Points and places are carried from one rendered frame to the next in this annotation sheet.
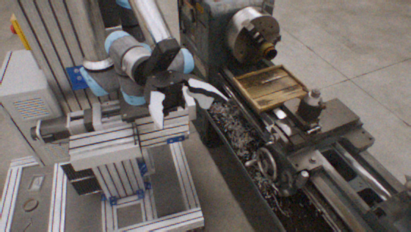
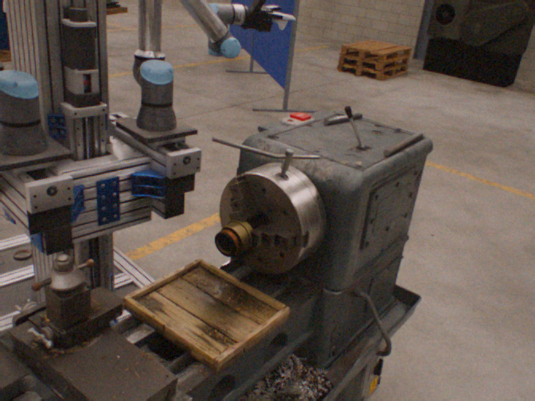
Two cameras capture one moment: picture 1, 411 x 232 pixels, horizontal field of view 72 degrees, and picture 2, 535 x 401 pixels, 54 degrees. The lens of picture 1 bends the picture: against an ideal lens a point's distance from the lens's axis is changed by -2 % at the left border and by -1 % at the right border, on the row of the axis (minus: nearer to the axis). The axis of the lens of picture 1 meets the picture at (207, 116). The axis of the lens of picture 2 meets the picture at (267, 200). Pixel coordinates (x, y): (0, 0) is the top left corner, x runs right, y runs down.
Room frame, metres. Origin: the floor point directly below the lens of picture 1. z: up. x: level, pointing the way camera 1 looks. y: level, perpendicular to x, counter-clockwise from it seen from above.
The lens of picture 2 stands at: (0.81, -1.48, 1.81)
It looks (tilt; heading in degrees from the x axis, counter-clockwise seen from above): 26 degrees down; 60
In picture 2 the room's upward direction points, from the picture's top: 6 degrees clockwise
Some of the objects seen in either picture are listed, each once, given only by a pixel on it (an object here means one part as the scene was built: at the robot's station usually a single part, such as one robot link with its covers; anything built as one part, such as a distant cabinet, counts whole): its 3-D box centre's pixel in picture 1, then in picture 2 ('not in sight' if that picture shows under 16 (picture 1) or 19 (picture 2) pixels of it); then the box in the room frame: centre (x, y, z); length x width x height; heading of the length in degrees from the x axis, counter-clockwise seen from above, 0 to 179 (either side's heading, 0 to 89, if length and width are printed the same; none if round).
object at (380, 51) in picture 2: not in sight; (375, 59); (6.96, 5.97, 0.22); 1.25 x 0.86 x 0.44; 28
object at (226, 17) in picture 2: not in sight; (218, 14); (1.65, 0.51, 1.56); 0.11 x 0.08 x 0.09; 175
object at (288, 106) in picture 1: (302, 116); (79, 321); (0.94, -0.45, 0.99); 0.20 x 0.10 x 0.05; 25
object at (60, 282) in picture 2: (313, 98); (64, 274); (0.91, -0.46, 1.13); 0.08 x 0.08 x 0.03
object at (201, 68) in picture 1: (217, 84); (309, 325); (1.87, -0.09, 0.43); 0.60 x 0.48 x 0.86; 25
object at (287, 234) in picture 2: (273, 39); (278, 237); (1.49, -0.38, 1.09); 0.12 x 0.11 x 0.05; 115
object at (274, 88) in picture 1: (271, 87); (207, 308); (1.29, -0.37, 0.89); 0.36 x 0.30 x 0.04; 115
